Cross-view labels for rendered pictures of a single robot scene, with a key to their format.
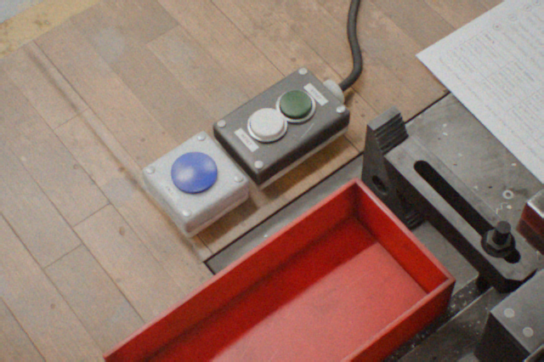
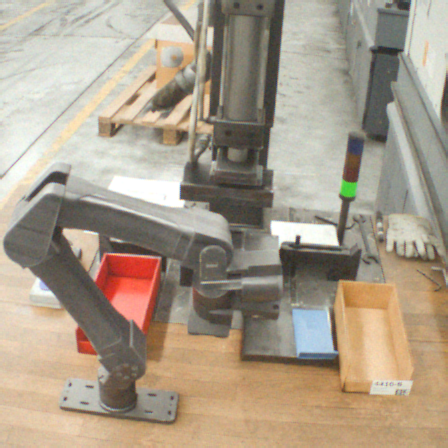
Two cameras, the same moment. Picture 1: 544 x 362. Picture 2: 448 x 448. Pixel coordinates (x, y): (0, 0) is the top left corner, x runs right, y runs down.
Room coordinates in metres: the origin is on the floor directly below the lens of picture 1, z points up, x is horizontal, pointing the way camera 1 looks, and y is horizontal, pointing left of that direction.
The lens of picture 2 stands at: (-0.43, 0.63, 1.71)
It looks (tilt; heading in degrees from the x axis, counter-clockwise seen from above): 31 degrees down; 308
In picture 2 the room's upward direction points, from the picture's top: 4 degrees clockwise
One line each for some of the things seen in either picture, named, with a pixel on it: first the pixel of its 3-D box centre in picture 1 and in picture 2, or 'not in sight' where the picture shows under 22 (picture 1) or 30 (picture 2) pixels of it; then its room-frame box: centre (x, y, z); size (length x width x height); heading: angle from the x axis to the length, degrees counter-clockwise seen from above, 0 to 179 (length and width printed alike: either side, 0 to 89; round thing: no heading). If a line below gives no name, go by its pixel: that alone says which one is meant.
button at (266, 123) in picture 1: (267, 127); not in sight; (0.51, 0.00, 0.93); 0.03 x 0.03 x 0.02
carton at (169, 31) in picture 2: not in sight; (197, 50); (2.68, -2.84, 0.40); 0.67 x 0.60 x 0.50; 118
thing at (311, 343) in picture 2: not in sight; (314, 330); (-0.01, -0.20, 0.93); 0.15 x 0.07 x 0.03; 130
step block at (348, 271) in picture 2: not in sight; (343, 261); (0.07, -0.43, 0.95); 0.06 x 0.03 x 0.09; 36
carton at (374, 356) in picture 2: not in sight; (372, 336); (-0.10, -0.26, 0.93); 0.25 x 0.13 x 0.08; 126
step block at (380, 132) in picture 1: (401, 168); (114, 248); (0.45, -0.11, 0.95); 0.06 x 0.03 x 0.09; 36
